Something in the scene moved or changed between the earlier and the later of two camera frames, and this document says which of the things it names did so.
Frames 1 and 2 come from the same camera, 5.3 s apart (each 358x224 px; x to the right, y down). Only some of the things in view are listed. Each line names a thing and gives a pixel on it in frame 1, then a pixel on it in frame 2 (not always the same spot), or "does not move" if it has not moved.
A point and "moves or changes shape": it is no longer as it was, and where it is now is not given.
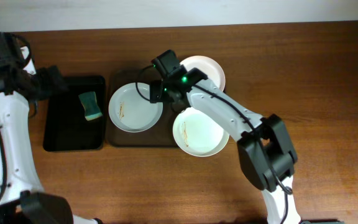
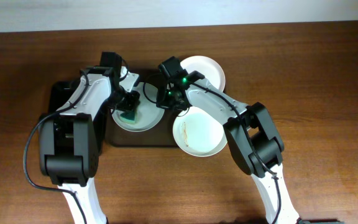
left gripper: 51,87 -> 132,102
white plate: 197,134 does not move
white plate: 208,66 does not move
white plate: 130,112 does not move
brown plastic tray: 159,136 does not move
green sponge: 89,102 moves or changes shape
